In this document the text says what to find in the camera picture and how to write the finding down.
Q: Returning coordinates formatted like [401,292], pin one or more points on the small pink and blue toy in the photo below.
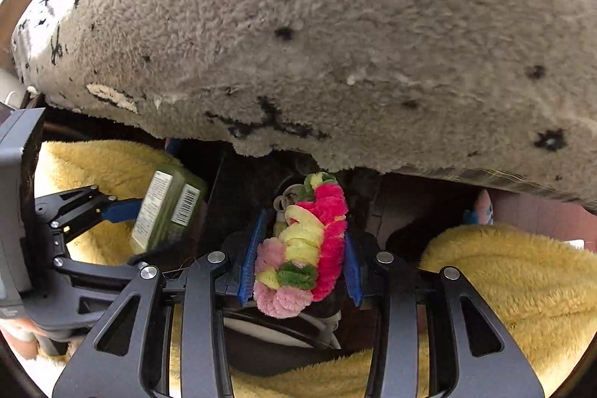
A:
[480,209]

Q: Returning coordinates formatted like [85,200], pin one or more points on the person's left hand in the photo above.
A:
[23,339]

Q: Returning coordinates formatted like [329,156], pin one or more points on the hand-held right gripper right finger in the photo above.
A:
[123,210]

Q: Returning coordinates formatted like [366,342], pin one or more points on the colourful pipe cleaner toy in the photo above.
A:
[308,249]

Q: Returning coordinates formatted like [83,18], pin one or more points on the dark green bottle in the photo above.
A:
[163,211]

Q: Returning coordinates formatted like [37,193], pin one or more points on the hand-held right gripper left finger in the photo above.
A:
[93,267]

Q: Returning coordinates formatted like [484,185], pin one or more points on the plaid bed sheet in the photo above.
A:
[489,181]

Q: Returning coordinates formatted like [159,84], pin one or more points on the grey printed fleece blanket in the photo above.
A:
[326,43]

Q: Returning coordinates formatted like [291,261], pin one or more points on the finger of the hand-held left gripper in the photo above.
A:
[249,258]
[353,274]

